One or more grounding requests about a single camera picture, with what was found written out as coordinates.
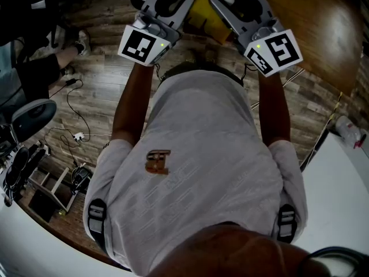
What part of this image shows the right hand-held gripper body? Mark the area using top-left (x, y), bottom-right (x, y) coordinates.
top-left (208, 0), bottom-right (304, 78)

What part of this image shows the thick black cable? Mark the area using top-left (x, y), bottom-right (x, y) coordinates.
top-left (296, 246), bottom-right (369, 277)

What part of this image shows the grey black shoulder strap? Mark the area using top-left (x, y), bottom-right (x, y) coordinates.
top-left (276, 203), bottom-right (298, 244)
top-left (88, 198), bottom-right (108, 242)

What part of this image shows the yellow black striped cord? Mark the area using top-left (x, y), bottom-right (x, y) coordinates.
top-left (299, 92), bottom-right (344, 170)

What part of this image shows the grey office chair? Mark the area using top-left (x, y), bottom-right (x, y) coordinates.
top-left (11, 99), bottom-right (58, 143)

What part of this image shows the person's white shirt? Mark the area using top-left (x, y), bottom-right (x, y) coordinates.
top-left (82, 69), bottom-right (308, 274)

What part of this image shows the person's right forearm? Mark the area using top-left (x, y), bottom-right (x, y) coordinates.
top-left (256, 70), bottom-right (291, 147)

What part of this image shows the black floor cable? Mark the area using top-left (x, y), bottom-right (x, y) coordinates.
top-left (43, 78), bottom-right (92, 167)

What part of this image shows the yellow box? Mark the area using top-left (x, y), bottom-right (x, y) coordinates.
top-left (184, 0), bottom-right (234, 44)

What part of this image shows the person's chin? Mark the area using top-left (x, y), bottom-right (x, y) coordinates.
top-left (149, 223), bottom-right (318, 277)

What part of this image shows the clear plastic bottle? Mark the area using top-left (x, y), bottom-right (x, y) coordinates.
top-left (334, 115), bottom-right (367, 149)

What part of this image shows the person's left forearm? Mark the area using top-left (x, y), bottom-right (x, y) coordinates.
top-left (111, 63), bottom-right (156, 148)

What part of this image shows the white table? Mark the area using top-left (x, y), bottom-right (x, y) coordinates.
top-left (299, 131), bottom-right (369, 259)

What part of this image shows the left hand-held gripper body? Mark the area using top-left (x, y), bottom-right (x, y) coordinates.
top-left (117, 0), bottom-right (199, 66)

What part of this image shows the brown wooden table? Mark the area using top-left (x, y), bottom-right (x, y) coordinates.
top-left (263, 0), bottom-right (366, 98)

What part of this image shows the white wooden stool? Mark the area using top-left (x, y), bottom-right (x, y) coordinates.
top-left (28, 166), bottom-right (78, 213)

